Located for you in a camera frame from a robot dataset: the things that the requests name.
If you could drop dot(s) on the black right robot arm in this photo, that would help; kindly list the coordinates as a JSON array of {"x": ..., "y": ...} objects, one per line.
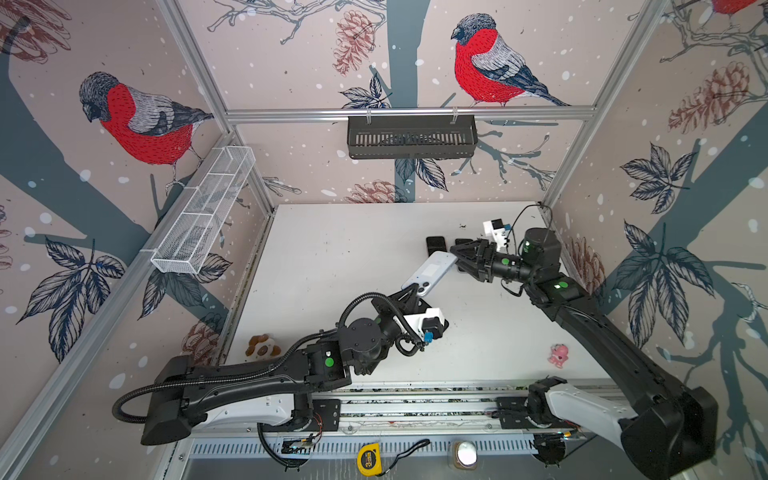
[{"x": 668, "y": 428}]

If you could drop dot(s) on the yellow tape measure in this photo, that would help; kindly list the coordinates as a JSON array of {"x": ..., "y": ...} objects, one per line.
[{"x": 369, "y": 461}]

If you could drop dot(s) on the black phone face up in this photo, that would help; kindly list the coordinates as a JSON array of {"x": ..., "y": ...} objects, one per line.
[{"x": 428, "y": 275}]

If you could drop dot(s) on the white wire mesh basket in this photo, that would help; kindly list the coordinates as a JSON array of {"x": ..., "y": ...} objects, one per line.
[{"x": 194, "y": 232}]

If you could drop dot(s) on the black wall basket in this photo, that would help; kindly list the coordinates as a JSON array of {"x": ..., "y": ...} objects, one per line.
[{"x": 411, "y": 137}]

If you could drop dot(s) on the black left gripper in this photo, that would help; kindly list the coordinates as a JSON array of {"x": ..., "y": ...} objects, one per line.
[{"x": 393, "y": 307}]

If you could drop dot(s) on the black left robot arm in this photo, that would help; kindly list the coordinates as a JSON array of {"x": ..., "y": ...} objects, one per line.
[{"x": 185, "y": 394}]

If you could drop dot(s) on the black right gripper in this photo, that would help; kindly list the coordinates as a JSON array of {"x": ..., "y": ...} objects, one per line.
[{"x": 487, "y": 252}]

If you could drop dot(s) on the pink purple phone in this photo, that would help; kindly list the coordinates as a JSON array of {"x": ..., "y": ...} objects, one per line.
[{"x": 436, "y": 244}]

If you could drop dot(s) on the small pink toy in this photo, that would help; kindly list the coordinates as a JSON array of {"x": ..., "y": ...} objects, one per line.
[{"x": 559, "y": 355}]

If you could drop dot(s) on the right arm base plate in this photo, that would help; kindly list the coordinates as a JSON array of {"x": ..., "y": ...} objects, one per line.
[{"x": 512, "y": 413}]

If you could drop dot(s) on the small circuit board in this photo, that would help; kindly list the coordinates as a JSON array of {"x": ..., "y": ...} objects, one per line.
[{"x": 297, "y": 446}]

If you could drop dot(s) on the round silver puck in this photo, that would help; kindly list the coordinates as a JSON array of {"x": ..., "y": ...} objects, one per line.
[{"x": 464, "y": 455}]

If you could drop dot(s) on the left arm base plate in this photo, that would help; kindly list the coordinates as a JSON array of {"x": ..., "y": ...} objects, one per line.
[{"x": 325, "y": 416}]

